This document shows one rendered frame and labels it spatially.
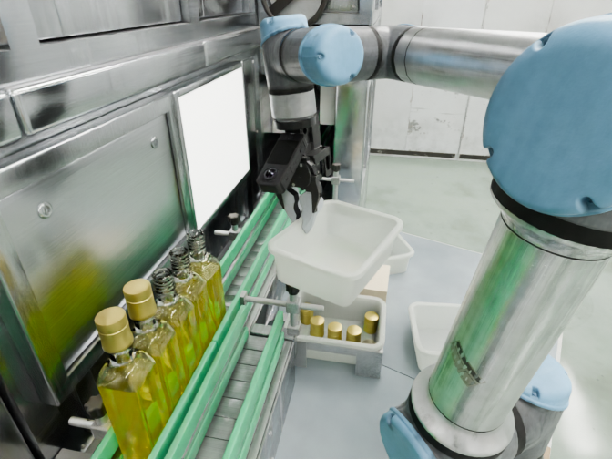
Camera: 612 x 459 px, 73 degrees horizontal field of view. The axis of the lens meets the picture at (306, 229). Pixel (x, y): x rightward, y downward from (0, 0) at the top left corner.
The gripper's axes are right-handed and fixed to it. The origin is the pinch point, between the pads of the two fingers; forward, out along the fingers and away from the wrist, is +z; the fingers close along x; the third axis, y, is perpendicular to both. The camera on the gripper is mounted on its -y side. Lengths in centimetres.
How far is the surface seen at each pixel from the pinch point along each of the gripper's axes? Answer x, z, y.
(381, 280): -3.7, 29.0, 28.9
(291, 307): 1.3, 14.8, -5.2
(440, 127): 59, 71, 358
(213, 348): 7.2, 13.8, -21.1
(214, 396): 4.5, 19.3, -25.8
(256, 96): 54, -13, 64
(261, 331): 8.4, 21.4, -7.1
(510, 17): 7, -20, 371
